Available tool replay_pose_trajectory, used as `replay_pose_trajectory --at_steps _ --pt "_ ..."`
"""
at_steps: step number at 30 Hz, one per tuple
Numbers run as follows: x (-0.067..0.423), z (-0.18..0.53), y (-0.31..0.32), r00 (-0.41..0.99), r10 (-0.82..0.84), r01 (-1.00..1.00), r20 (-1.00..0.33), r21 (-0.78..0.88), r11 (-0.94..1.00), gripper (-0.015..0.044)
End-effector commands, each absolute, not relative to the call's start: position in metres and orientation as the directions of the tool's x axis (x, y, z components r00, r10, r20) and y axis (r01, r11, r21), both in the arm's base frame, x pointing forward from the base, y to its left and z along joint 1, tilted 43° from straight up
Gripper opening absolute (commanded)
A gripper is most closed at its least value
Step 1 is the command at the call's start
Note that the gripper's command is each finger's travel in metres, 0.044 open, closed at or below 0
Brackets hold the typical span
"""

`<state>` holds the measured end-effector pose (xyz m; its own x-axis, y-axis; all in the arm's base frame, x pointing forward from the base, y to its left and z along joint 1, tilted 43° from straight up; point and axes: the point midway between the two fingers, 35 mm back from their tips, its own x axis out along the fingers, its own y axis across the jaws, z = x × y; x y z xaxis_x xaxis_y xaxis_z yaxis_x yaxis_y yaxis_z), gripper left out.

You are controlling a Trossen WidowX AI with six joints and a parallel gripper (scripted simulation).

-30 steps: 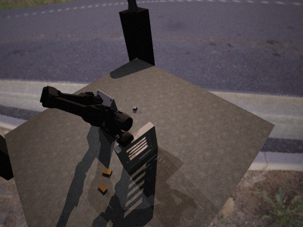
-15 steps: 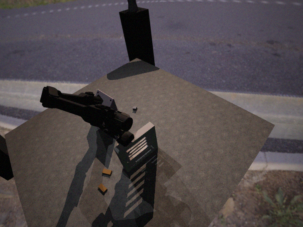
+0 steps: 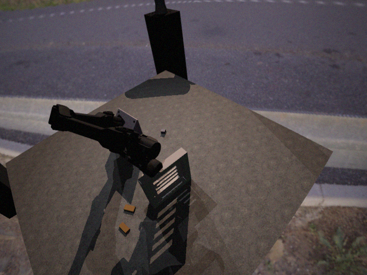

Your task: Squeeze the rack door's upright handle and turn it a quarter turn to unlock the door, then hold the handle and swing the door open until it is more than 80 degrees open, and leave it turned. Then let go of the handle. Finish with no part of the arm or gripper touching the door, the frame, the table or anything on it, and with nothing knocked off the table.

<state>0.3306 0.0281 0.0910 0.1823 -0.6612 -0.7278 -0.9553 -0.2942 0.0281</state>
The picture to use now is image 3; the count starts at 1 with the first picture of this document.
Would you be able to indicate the orange flat block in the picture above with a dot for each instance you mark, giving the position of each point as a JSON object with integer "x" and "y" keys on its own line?
{"x": 124, "y": 227}

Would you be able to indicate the orange-brown box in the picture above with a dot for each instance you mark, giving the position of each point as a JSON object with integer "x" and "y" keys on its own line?
{"x": 129, "y": 207}

